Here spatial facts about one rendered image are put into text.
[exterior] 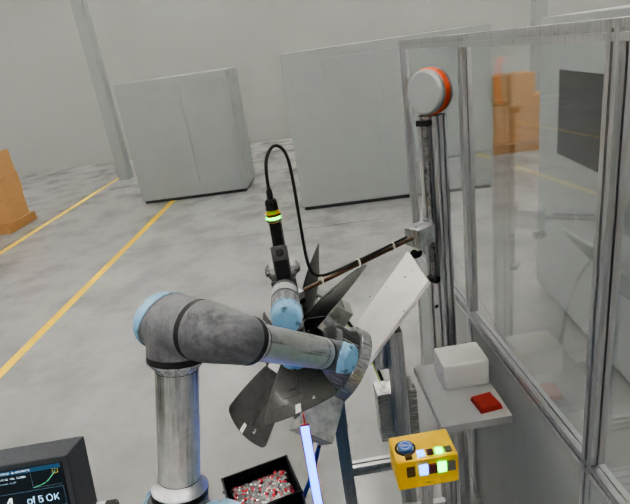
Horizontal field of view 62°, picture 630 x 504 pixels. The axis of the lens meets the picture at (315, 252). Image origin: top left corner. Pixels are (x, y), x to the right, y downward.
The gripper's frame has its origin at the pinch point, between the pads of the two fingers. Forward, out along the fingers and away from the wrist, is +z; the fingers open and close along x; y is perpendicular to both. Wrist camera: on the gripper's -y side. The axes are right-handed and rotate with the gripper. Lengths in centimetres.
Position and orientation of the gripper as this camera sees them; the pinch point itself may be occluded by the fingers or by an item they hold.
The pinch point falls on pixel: (281, 258)
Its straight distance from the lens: 158.6
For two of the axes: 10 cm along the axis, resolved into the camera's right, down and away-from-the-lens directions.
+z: -0.8, -3.5, 9.3
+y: 1.4, 9.2, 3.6
